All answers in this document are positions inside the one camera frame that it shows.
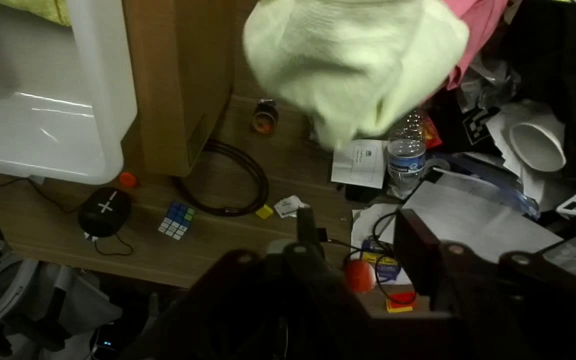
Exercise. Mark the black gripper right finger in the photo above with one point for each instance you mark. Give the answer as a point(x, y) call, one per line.
point(521, 313)

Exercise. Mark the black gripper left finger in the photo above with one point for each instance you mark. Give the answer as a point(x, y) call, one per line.
point(268, 313)

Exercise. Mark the pale green terry towel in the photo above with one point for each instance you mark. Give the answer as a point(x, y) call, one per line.
point(354, 60)

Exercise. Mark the pink garment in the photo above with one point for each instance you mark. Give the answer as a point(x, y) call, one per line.
point(479, 32)

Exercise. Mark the bright yellow cloth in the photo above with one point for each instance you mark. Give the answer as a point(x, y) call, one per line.
point(40, 9)

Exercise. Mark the white plastic container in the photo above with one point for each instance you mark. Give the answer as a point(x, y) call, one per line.
point(40, 112)

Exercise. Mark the white paper sheet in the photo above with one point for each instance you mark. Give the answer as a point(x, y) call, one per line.
point(480, 223)

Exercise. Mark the red round gadget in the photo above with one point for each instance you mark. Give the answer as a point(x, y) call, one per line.
point(361, 276)

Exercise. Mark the small yellow block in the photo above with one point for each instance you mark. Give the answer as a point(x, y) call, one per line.
point(264, 212)

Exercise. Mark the small white packet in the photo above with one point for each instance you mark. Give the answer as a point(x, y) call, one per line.
point(288, 206)

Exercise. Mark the red and yellow block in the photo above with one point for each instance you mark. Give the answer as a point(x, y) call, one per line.
point(400, 300)

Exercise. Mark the Rubik's cube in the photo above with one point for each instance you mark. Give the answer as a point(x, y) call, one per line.
point(177, 220)

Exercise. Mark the white cup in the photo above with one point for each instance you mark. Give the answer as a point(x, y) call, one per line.
point(536, 149)

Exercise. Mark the white paper card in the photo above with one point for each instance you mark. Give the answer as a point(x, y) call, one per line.
point(359, 165)

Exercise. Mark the clear plastic water bottle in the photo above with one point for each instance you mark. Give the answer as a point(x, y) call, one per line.
point(406, 161)

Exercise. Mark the round black speaker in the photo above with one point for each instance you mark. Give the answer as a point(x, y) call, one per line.
point(104, 212)

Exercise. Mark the black and white tag card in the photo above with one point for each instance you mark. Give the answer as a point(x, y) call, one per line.
point(477, 125)

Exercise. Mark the small orange object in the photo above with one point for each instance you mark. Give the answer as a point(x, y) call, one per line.
point(126, 180)

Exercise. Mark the orange and black tape roll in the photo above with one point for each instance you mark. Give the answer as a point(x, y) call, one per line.
point(266, 119)

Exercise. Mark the red snack wrapper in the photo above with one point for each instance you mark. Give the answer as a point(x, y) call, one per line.
point(433, 130)

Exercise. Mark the silver patterned pouch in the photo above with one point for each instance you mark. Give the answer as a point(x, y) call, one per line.
point(489, 80)

